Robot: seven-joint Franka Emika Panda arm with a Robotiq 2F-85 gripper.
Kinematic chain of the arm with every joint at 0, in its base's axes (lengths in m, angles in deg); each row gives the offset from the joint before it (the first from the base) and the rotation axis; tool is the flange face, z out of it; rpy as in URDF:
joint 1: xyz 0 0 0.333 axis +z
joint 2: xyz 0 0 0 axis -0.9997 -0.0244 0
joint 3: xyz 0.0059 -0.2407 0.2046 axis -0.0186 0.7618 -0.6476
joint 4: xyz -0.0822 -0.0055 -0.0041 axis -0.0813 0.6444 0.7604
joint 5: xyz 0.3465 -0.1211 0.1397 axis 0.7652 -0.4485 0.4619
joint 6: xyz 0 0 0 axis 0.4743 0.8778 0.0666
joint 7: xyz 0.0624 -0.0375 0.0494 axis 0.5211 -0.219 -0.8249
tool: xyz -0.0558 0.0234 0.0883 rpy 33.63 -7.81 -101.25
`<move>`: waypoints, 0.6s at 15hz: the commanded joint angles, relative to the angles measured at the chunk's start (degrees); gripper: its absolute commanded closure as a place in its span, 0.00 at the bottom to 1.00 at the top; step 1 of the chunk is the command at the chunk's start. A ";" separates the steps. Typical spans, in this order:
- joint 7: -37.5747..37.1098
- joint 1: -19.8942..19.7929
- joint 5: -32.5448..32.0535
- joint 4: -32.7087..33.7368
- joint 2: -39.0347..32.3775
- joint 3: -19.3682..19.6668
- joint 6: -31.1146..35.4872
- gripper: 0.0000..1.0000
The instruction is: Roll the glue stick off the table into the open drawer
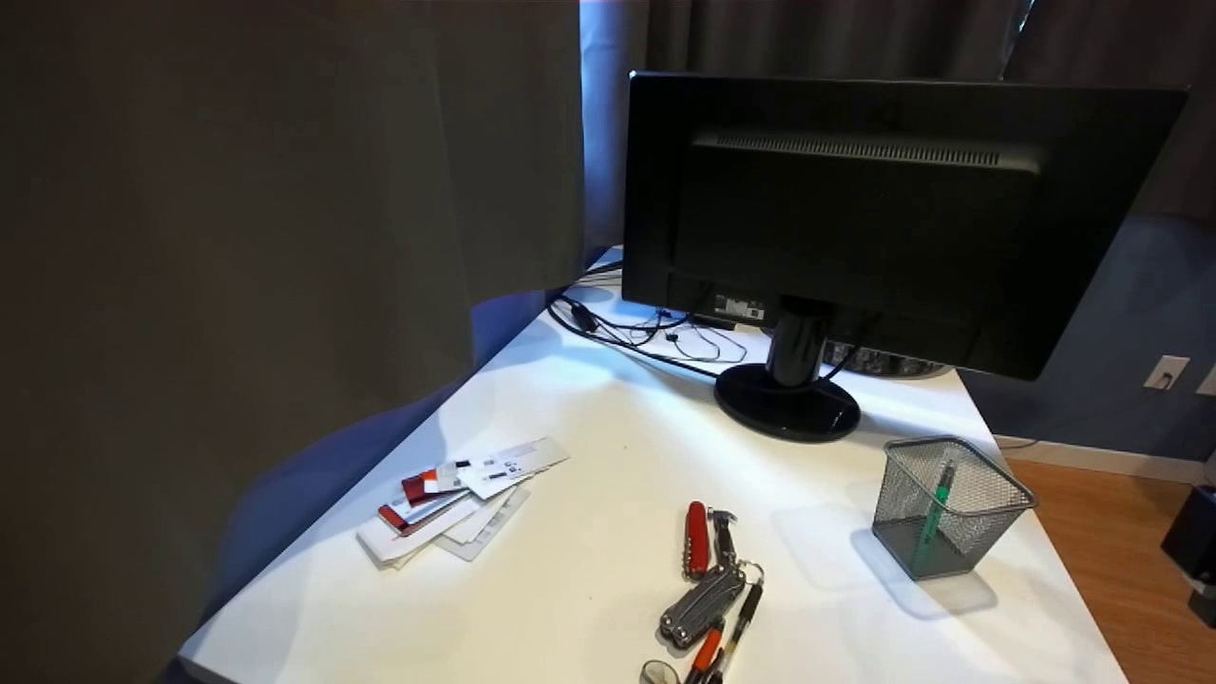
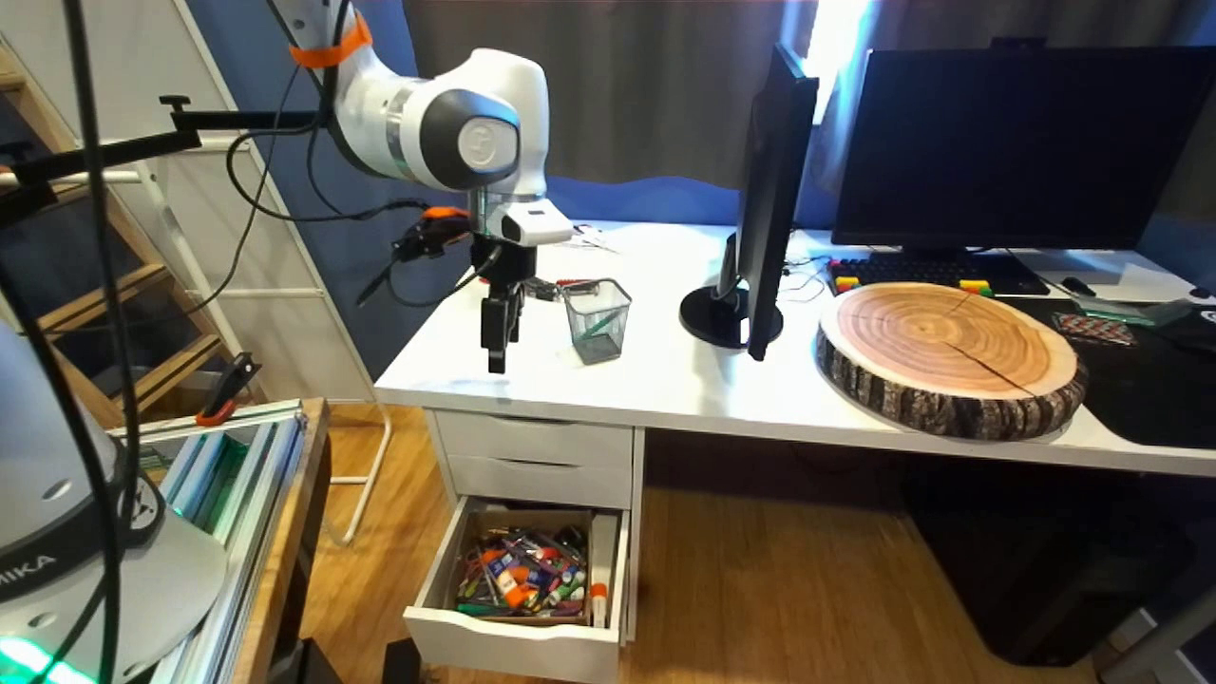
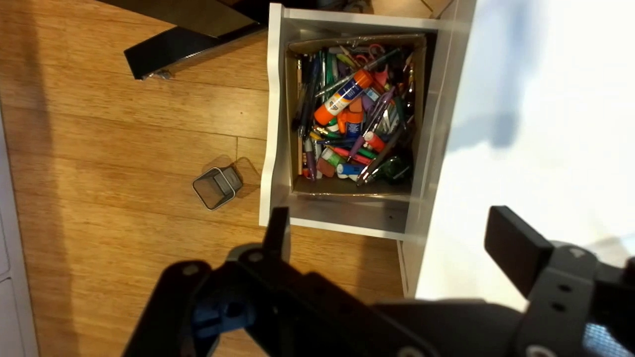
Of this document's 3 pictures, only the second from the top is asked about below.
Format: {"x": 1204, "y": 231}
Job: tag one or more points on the black monitor on round stand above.
{"x": 766, "y": 192}

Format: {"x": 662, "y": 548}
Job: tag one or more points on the orange yellow toy block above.
{"x": 847, "y": 282}

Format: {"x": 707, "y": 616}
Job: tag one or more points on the white drawer cabinet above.
{"x": 535, "y": 460}

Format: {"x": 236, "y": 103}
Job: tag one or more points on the wooden ladder shelf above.
{"x": 116, "y": 296}

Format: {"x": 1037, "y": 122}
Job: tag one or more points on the white tubular leg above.
{"x": 365, "y": 479}

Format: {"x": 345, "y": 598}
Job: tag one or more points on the large black case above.
{"x": 1039, "y": 573}

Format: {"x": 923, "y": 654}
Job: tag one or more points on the green pen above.
{"x": 597, "y": 334}

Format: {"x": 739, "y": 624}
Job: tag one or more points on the pile of colourful small items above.
{"x": 545, "y": 565}

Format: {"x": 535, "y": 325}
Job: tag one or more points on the black keyboard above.
{"x": 938, "y": 273}

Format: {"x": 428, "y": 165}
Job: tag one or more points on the orange black spring clamp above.
{"x": 226, "y": 394}
{"x": 444, "y": 217}

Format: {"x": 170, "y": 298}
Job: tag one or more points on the wide black monitor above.
{"x": 1011, "y": 155}

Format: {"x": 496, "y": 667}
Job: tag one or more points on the grey metal leg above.
{"x": 1163, "y": 639}

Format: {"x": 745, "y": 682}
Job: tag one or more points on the wooden tray of glass panes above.
{"x": 288, "y": 532}

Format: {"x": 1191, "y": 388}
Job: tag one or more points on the red pocket knife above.
{"x": 571, "y": 288}

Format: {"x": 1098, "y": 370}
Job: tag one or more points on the yellow green toy block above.
{"x": 975, "y": 288}

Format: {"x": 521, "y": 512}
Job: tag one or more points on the black mesh pen cup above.
{"x": 597, "y": 306}

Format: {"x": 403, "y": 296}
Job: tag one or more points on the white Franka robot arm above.
{"x": 419, "y": 121}

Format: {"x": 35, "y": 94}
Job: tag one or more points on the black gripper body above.
{"x": 509, "y": 269}

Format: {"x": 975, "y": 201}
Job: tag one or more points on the open white drawer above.
{"x": 509, "y": 646}

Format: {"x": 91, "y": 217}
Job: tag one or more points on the white metal frame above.
{"x": 273, "y": 296}

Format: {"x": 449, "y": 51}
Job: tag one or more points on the round wood slice board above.
{"x": 952, "y": 345}

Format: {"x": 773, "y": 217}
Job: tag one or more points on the grey brown curtain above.
{"x": 634, "y": 88}
{"x": 963, "y": 24}

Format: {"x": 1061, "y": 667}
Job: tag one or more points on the grey white robot base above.
{"x": 50, "y": 506}

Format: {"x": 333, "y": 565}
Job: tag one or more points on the small black mouse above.
{"x": 1076, "y": 288}

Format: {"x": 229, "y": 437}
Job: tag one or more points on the light blue paper sheet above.
{"x": 1122, "y": 269}

